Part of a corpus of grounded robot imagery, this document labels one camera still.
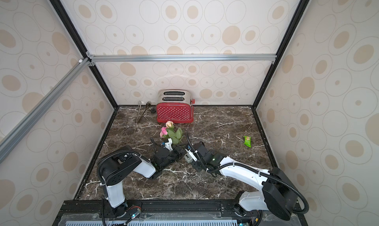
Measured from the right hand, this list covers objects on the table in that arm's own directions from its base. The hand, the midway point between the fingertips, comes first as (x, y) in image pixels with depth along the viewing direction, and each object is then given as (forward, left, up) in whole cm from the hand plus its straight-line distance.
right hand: (200, 157), depth 85 cm
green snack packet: (+16, -31, -6) cm, 36 cm away
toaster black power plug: (+40, +38, -3) cm, 55 cm away
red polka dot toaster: (+31, +18, +12) cm, 37 cm away
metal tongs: (+44, +43, -1) cm, 62 cm away
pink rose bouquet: (+14, +20, +4) cm, 25 cm away
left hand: (+5, +4, +5) cm, 8 cm away
